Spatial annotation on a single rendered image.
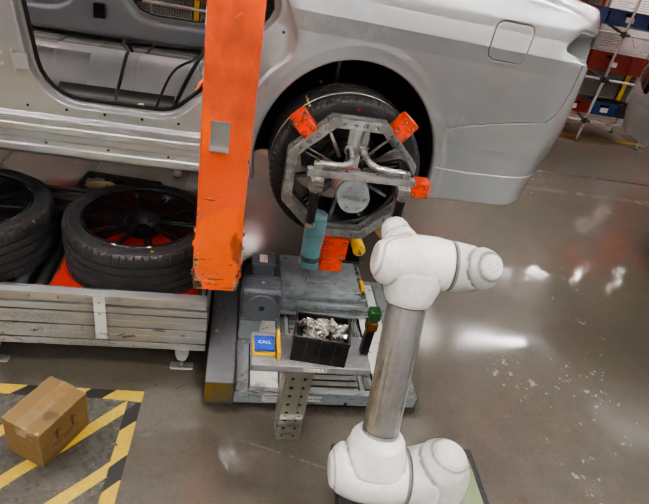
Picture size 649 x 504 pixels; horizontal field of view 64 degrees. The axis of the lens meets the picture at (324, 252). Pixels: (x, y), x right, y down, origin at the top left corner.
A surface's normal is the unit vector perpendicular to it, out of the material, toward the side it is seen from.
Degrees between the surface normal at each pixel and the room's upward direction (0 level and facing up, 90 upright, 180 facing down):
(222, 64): 90
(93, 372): 0
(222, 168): 90
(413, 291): 76
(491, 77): 90
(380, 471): 68
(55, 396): 0
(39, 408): 0
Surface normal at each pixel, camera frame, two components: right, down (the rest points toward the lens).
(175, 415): 0.18, -0.82
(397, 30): 0.11, 0.56
